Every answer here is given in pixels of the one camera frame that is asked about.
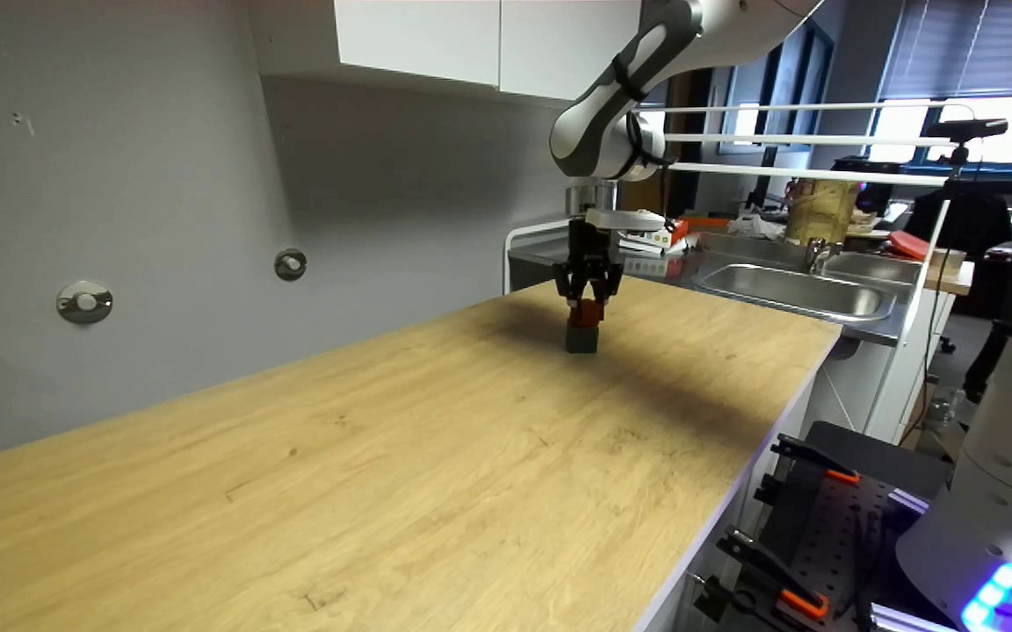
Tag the stainless steel sink counter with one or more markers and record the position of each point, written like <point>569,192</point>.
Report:
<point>867,292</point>

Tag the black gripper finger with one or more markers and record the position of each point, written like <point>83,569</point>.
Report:
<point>607,289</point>
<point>569,289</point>

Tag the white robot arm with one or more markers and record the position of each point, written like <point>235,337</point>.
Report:
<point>603,138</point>

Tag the black orange clamp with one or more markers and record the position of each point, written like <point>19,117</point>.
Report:
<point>790,601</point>

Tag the green block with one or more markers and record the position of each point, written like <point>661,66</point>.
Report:
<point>582,337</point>

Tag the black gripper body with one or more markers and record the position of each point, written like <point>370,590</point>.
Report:
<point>589,254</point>

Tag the white wall cabinet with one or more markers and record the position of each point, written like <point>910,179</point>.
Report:
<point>518,47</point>

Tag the black camera on stand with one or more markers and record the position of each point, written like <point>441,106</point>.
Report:
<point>965,130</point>

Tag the orange red block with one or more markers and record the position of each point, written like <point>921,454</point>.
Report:
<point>586,313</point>

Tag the round wall outlet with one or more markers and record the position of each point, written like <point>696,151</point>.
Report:
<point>291,266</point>
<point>87,303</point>

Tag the round wall outlet right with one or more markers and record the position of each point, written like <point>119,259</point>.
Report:
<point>291,266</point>

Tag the round wall outlet left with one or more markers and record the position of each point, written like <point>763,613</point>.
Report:
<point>87,303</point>

